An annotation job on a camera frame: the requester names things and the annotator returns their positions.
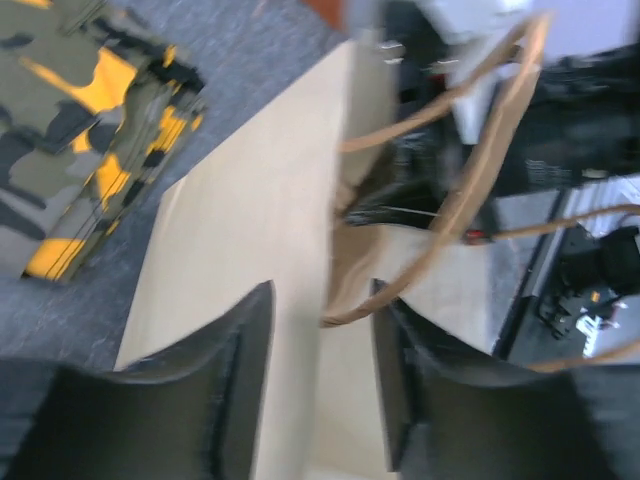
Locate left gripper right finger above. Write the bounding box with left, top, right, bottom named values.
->
left=372, top=299, right=639, bottom=479

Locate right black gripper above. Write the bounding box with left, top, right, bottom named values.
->
left=344, top=19, right=470, bottom=230

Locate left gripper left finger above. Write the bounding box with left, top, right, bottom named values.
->
left=1, top=282, right=274, bottom=479

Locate brown paper bag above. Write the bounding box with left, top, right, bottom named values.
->
left=113, top=11, right=640, bottom=480

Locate orange compartment tray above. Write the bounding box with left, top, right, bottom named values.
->
left=304, top=0, right=347, bottom=28

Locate camouflage folded cloth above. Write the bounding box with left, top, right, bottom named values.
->
left=1, top=1, right=205, bottom=282

